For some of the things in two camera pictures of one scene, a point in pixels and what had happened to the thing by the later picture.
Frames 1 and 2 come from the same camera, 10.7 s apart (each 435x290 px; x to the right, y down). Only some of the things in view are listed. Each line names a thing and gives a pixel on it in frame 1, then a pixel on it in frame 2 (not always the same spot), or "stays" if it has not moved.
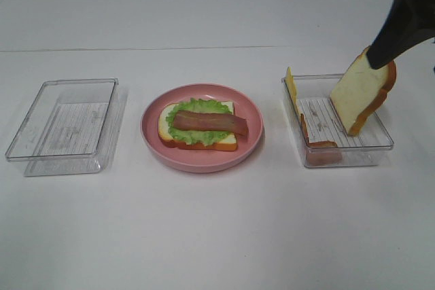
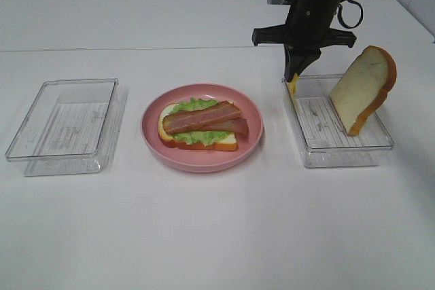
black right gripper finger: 410,20 → 289,73
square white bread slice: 229,143 stays
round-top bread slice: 361,90 stays
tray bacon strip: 322,153 → 222,115
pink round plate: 202,161 stays
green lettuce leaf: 194,136 stays
